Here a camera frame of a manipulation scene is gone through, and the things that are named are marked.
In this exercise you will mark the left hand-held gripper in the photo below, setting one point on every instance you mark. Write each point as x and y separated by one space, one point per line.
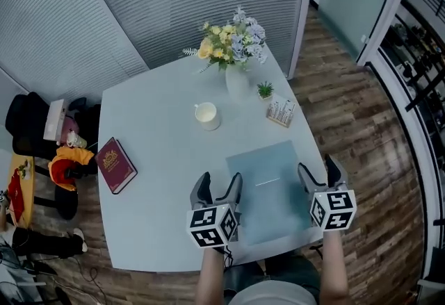
212 223

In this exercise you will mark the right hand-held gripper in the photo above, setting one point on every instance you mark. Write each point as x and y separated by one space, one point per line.
333 210

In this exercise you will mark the maroon book object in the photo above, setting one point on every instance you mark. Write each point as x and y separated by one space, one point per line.
114 164

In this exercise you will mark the person's right forearm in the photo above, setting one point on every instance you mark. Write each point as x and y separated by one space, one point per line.
335 262

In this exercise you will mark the person's left forearm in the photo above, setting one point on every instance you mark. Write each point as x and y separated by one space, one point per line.
212 276

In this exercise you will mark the translucent blue folder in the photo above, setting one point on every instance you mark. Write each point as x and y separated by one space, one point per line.
271 164

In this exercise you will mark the white mug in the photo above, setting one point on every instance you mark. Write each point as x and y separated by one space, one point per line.
207 116

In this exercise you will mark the person's dark trousers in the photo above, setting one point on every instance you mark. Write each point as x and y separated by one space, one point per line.
288 270

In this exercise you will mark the small green potted plant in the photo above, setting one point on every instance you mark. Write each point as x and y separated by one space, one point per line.
265 89

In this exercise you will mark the white ribbed vase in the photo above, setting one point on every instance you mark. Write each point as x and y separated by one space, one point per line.
238 83

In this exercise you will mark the yellow and blue flower bouquet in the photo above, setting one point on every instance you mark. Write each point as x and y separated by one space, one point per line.
229 43

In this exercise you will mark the yellow orange cloth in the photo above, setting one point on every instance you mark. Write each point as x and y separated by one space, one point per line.
69 157

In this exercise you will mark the black display shelf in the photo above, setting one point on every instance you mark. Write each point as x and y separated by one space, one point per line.
422 53

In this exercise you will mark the pink plush toy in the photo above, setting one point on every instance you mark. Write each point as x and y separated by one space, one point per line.
71 126

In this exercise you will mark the white cardboard box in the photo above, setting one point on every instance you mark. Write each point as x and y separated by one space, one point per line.
54 119

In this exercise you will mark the yellow board with red print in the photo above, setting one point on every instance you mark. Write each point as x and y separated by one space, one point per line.
19 189

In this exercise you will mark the black office chair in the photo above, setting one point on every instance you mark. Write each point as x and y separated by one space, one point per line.
28 123

